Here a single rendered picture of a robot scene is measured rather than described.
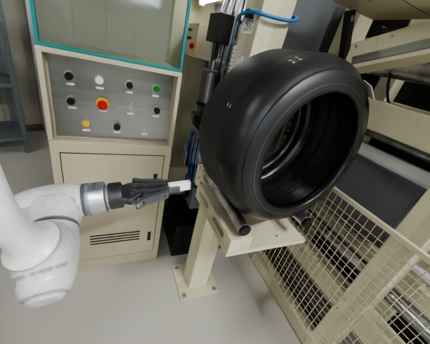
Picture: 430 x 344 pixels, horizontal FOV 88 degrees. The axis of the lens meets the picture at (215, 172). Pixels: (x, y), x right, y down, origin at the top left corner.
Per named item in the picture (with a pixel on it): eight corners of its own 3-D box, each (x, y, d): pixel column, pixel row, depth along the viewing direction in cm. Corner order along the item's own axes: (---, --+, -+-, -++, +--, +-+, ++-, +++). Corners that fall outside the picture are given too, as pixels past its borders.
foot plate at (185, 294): (171, 265, 159) (171, 263, 158) (205, 259, 170) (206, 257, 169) (180, 302, 138) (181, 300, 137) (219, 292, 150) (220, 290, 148)
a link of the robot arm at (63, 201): (89, 196, 67) (88, 235, 59) (26, 205, 62) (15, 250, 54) (80, 172, 60) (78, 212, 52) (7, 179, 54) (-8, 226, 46)
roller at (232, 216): (203, 179, 100) (207, 170, 99) (211, 180, 103) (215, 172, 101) (237, 236, 73) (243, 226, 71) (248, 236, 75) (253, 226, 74)
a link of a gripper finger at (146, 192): (129, 188, 63) (129, 191, 62) (168, 183, 67) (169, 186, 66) (130, 199, 65) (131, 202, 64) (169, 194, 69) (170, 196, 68)
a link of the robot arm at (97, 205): (82, 177, 61) (106, 174, 64) (89, 202, 66) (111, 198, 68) (79, 196, 54) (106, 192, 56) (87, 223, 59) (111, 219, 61)
